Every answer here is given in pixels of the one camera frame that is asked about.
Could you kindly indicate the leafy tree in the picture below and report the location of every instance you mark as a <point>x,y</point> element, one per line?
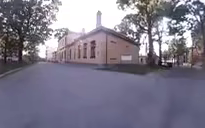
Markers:
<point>203,36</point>

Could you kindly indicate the tall tree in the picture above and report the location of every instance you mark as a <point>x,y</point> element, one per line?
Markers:
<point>150,40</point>

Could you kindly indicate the tan brick building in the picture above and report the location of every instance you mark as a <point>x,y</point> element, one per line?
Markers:
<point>100,46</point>

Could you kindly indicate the grass verge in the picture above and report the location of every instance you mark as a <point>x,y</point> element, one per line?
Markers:
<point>0,68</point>

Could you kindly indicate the pale kerb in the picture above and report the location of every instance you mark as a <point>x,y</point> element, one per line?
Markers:
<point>5,74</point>

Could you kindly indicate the large dark tree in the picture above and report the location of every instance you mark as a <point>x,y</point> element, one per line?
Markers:
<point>20,26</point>

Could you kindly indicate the grey asphalt road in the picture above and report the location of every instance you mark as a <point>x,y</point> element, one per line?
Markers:
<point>90,96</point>

